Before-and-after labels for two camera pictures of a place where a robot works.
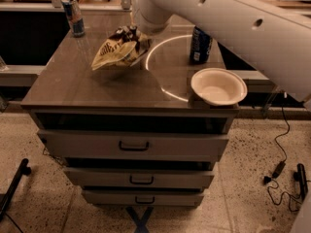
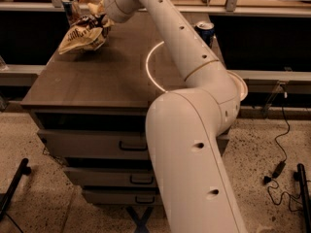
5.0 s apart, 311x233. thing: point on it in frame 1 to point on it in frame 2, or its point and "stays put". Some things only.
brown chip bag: [123, 48] to [88, 31]
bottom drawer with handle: [143, 198] stays put
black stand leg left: [22, 169] stays put
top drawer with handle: [133, 145] stays put
